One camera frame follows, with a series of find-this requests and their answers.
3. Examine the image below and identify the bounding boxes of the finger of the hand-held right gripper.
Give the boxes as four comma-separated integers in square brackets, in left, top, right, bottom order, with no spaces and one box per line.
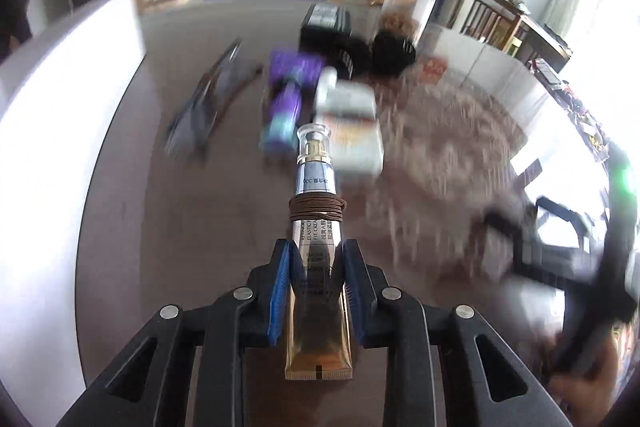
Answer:
[535,194,598,254]
[482,209,606,293]

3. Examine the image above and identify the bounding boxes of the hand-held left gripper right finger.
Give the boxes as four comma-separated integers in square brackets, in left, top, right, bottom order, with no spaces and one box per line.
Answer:
[336,239,576,427]

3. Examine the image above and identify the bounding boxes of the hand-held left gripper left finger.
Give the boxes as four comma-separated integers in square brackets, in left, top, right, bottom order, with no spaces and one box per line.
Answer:
[55,239,293,427]

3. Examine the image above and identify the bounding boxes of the brown hair tie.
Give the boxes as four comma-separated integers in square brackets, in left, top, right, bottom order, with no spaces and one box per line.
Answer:
[289,198,347,224]

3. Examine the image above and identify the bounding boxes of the gold silver cosmetic tube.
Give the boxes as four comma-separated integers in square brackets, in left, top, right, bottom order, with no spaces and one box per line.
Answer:
[284,124,355,380]

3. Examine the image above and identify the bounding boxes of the black box with white labels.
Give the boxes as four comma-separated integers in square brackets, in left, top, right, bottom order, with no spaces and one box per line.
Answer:
[299,3,373,80]

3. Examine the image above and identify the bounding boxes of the person's right hand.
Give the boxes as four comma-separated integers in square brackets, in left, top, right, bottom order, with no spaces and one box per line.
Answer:
[547,332,626,427]

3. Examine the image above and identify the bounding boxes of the row of small clutter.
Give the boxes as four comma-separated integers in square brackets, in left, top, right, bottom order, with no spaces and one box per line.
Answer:
[530,57,617,168]

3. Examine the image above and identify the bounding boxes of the white carton box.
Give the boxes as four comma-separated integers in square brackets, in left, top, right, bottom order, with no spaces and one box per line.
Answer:
[314,67,385,180]

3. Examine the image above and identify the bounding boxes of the purple packet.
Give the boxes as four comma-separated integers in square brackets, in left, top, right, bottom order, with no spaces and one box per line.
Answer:
[259,51,326,155]

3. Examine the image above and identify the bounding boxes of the dark wooden bench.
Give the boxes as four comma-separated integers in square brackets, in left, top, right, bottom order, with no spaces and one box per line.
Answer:
[457,0,573,72]

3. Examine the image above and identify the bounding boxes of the clear safety glasses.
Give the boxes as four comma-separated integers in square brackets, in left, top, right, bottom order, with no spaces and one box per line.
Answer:
[165,38,263,162]

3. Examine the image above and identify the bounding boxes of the small black pouch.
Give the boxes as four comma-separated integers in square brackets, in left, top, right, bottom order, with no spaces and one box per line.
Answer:
[372,29,417,78]

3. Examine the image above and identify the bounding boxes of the white board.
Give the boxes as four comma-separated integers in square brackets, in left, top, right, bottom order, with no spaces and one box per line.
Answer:
[0,0,146,408]

